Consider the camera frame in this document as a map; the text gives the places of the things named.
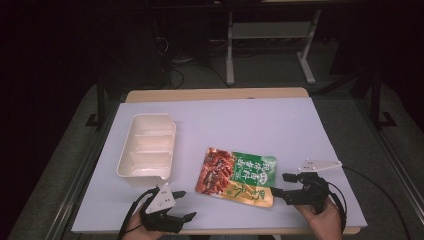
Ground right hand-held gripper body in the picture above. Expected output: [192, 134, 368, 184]
[283, 158, 344, 215]

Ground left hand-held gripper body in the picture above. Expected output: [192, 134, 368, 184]
[139, 182, 185, 235]

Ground green and red snack packet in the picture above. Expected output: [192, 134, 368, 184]
[194, 147, 278, 209]

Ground white plastic divided container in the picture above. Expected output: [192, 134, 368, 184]
[116, 113, 177, 188]

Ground person's right hand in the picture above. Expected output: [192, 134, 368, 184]
[294, 197, 345, 240]

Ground person's left hand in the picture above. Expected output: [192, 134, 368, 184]
[121, 207, 168, 240]

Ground white table mat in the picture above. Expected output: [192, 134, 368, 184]
[71, 97, 369, 234]

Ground black metal stand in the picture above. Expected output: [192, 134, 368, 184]
[369, 69, 398, 130]
[84, 83, 108, 130]

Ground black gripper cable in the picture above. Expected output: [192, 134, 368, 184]
[328, 165, 412, 240]
[117, 187, 160, 240]

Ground metal frame rail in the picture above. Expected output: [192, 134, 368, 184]
[43, 103, 122, 240]
[355, 99, 424, 216]

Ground black floor cables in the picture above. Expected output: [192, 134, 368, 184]
[155, 34, 186, 90]

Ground white metal desk frame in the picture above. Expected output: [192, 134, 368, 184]
[225, 9, 323, 87]

